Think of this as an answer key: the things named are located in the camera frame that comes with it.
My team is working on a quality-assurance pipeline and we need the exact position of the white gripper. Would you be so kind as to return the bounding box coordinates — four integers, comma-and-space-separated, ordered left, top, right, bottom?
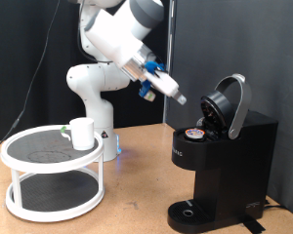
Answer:
143, 69, 188, 105

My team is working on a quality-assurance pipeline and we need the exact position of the coffee pod with orange lid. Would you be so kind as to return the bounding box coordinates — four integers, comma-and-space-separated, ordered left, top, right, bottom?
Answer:
185, 127, 206, 140

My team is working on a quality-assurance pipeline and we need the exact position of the black Keurig coffee machine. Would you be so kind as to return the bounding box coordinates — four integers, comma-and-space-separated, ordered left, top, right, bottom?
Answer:
167, 73, 279, 234

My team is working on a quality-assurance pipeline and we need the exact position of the white mug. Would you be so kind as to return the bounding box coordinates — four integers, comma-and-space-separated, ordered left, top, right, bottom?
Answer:
60, 117, 96, 151

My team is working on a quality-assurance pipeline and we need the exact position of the vertical metal pole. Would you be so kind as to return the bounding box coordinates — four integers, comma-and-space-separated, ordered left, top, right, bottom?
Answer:
162, 0, 177, 125

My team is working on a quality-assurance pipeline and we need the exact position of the white two-tier turntable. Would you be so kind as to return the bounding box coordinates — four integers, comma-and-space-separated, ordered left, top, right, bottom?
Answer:
0, 124, 105, 223

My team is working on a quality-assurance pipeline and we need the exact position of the black tape strip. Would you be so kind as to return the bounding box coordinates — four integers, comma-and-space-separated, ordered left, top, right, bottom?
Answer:
242, 218, 267, 234

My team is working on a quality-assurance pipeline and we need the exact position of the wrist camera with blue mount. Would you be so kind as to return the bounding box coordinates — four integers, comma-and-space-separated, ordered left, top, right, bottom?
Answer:
139, 80, 156, 101

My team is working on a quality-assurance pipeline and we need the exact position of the blue cable clip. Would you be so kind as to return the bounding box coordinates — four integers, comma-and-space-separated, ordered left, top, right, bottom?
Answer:
145, 60, 167, 74

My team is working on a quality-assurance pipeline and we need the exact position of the black power cord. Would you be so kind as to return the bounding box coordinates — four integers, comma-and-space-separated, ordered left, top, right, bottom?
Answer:
263, 198, 288, 212

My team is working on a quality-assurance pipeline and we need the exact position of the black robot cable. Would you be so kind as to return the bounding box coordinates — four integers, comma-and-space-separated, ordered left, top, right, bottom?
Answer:
0, 0, 115, 156

